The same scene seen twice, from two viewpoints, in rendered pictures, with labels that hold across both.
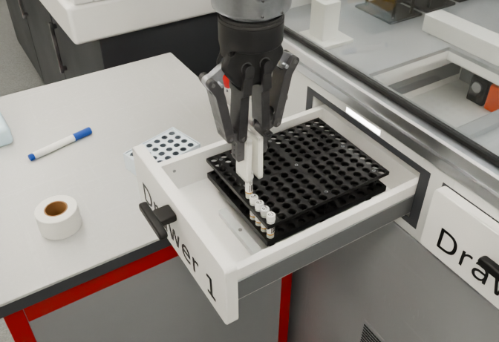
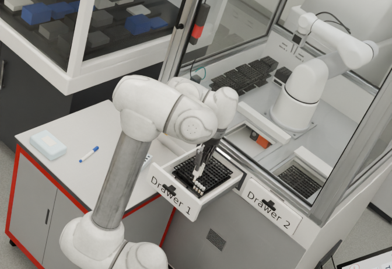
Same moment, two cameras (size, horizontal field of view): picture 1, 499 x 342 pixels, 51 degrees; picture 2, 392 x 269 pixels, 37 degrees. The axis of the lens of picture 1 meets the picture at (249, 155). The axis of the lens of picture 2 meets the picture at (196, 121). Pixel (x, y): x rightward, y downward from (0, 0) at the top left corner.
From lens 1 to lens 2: 1.87 m
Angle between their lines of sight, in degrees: 24
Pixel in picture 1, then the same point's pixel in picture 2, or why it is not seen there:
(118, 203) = not seen: hidden behind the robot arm
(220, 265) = (198, 203)
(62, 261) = not seen: hidden behind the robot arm
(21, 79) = not seen: outside the picture
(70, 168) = (99, 166)
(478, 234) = (261, 192)
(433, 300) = (242, 215)
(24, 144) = (71, 154)
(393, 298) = (226, 216)
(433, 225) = (247, 190)
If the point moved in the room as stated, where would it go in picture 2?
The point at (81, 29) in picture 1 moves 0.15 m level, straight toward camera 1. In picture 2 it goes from (70, 88) to (84, 107)
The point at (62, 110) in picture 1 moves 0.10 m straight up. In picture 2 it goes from (76, 135) to (79, 119)
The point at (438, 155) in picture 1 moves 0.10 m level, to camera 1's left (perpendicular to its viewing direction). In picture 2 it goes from (250, 168) to (230, 168)
